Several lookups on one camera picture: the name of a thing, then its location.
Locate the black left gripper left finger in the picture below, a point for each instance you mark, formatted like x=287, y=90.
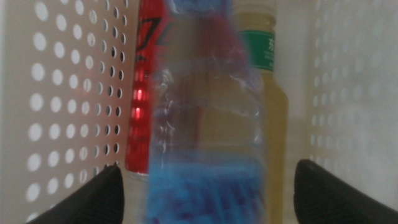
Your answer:
x=96, y=202

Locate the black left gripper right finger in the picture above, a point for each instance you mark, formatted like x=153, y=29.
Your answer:
x=329, y=199

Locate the yellow tea bottle white cap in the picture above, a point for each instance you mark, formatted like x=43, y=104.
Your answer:
x=275, y=124

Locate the clear water bottle blue cap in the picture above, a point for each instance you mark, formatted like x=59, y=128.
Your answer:
x=205, y=174

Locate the red soda can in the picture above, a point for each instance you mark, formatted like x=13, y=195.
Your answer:
x=141, y=93

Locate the white perforated plastic basket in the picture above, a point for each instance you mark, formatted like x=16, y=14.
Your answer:
x=62, y=93

